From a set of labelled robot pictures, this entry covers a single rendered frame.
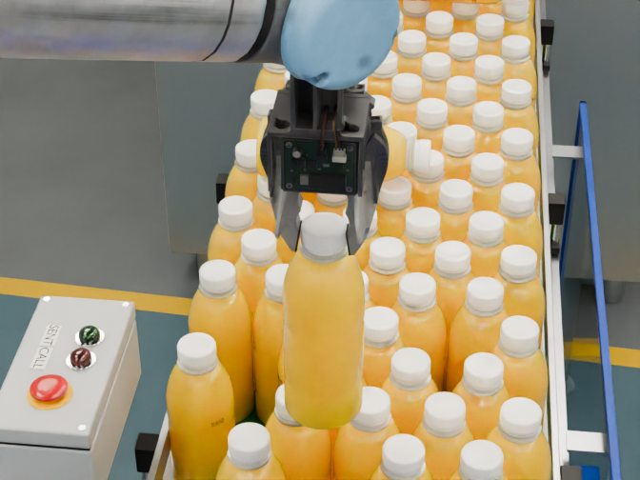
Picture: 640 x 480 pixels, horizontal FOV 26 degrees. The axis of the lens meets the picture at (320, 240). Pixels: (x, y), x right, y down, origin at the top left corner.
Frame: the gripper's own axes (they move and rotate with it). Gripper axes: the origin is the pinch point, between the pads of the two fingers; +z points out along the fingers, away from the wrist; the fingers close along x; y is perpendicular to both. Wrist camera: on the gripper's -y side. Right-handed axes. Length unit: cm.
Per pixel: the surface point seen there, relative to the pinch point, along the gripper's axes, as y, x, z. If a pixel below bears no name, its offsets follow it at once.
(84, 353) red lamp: -8.6, -24.3, 22.5
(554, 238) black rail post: -60, 25, 41
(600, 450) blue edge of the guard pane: -20, 29, 41
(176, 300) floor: -155, -50, 133
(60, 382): -4.3, -25.6, 22.5
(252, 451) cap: 1.6, -6.2, 23.9
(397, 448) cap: -0.2, 6.9, 23.7
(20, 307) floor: -149, -85, 133
